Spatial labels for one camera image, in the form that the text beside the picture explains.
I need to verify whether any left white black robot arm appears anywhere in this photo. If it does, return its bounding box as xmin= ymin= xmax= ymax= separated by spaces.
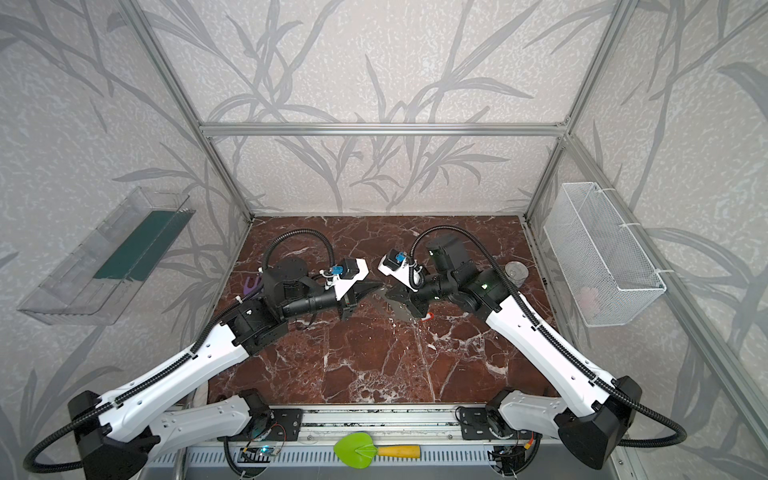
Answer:
xmin=69 ymin=257 xmax=381 ymax=479

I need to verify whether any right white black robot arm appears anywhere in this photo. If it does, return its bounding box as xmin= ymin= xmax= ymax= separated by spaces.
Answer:
xmin=378 ymin=234 xmax=642 ymax=470

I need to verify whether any small grey metal cup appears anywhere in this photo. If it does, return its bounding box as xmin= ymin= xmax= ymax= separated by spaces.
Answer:
xmin=504 ymin=261 xmax=530 ymax=289

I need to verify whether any purple pink toy rake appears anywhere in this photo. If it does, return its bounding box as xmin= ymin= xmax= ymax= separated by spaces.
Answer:
xmin=235 ymin=274 xmax=263 ymax=304

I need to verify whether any green yellow toy shovel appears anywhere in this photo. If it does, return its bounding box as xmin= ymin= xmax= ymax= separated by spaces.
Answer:
xmin=333 ymin=432 xmax=421 ymax=469

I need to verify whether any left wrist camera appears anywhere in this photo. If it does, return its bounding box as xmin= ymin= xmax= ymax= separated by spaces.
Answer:
xmin=320 ymin=258 xmax=369 ymax=301

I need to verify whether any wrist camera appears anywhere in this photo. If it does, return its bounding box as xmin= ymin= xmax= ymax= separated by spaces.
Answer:
xmin=320 ymin=258 xmax=369 ymax=301
xmin=378 ymin=249 xmax=426 ymax=292

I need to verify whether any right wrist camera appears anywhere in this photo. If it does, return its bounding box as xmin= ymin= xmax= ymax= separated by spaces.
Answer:
xmin=378 ymin=249 xmax=426 ymax=292

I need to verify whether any right black corrugated cable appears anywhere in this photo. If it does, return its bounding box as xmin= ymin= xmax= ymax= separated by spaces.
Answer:
xmin=409 ymin=224 xmax=688 ymax=449

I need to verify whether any black corrugated cable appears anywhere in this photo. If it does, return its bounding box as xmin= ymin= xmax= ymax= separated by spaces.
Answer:
xmin=409 ymin=224 xmax=688 ymax=449
xmin=22 ymin=228 xmax=336 ymax=475

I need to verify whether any left black corrugated cable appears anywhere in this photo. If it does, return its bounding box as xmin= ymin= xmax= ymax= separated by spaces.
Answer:
xmin=22 ymin=228 xmax=336 ymax=475

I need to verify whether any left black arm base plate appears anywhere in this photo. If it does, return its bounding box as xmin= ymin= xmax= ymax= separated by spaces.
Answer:
xmin=248 ymin=408 xmax=304 ymax=443

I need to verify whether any aluminium front rail frame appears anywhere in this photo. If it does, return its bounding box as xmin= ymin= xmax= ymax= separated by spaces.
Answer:
xmin=143 ymin=403 xmax=631 ymax=448

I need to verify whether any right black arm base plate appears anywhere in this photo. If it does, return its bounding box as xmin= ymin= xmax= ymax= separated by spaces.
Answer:
xmin=454 ymin=406 xmax=536 ymax=442

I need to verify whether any left circuit board with wires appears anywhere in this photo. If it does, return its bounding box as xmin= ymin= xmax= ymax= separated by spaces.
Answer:
xmin=236 ymin=423 xmax=287 ymax=464

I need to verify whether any circuit board with wires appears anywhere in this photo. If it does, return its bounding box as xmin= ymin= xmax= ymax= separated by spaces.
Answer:
xmin=236 ymin=423 xmax=287 ymax=464
xmin=488 ymin=434 xmax=539 ymax=478

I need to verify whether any white wire mesh basket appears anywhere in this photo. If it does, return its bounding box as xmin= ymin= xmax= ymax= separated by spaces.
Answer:
xmin=544 ymin=182 xmax=666 ymax=327

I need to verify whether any right circuit board with wires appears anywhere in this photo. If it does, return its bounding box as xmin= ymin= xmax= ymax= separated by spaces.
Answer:
xmin=488 ymin=434 xmax=539 ymax=478

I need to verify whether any clear plastic wall shelf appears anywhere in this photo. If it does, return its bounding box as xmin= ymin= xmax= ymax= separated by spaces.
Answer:
xmin=18 ymin=187 xmax=195 ymax=326

